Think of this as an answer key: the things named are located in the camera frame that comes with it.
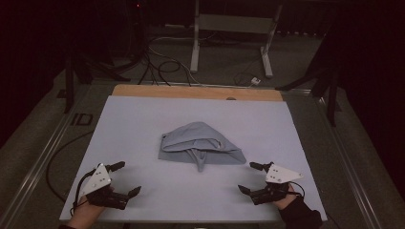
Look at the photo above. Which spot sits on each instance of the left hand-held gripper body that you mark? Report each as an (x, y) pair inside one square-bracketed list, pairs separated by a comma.
[(95, 183)]

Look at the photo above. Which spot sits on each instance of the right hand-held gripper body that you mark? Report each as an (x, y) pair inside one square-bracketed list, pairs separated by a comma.
[(280, 175)]

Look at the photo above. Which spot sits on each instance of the light blue-grey garment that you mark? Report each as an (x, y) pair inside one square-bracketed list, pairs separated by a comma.
[(197, 140)]

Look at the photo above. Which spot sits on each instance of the person's right hand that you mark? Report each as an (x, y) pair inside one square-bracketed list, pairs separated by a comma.
[(284, 203)]

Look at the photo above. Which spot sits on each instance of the person's left hand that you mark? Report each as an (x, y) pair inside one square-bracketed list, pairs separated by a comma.
[(84, 214)]

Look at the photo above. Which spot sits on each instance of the person's black sleeve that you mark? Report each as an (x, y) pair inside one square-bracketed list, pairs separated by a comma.
[(301, 214)]

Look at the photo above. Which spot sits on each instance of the white power adapter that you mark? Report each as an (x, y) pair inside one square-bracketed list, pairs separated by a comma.
[(255, 81)]

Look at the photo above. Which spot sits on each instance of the black tripod legs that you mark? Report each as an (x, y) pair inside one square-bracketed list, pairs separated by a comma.
[(68, 86), (331, 95)]

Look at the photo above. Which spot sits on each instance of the grey metal stand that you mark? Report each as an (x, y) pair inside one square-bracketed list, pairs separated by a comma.
[(234, 24)]

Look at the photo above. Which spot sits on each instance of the aluminium floor rail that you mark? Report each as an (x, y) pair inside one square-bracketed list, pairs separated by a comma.
[(347, 165), (35, 165)]

